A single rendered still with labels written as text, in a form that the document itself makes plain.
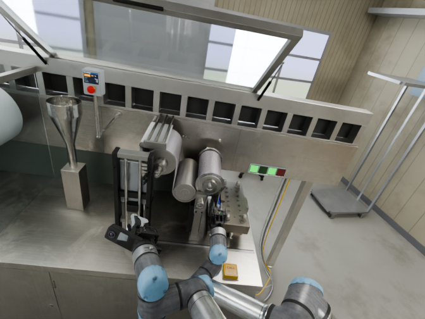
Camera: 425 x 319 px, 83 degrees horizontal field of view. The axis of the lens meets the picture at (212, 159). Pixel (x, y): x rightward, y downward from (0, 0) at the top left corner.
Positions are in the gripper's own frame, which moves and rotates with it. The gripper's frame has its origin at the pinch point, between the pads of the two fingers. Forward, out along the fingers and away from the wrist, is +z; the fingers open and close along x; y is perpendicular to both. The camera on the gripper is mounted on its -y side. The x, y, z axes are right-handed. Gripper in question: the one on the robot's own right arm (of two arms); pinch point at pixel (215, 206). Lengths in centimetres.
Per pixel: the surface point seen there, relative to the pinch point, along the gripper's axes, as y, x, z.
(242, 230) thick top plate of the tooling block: -9.5, -16.5, -6.5
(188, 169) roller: 14.4, 17.6, 10.1
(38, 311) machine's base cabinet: -64, 87, -29
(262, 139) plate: 30.3, -23.9, 30.1
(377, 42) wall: 97, -227, 282
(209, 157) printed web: 22.1, 7.6, 13.2
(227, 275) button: -16.7, -8.3, -29.4
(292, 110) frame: 51, -36, 30
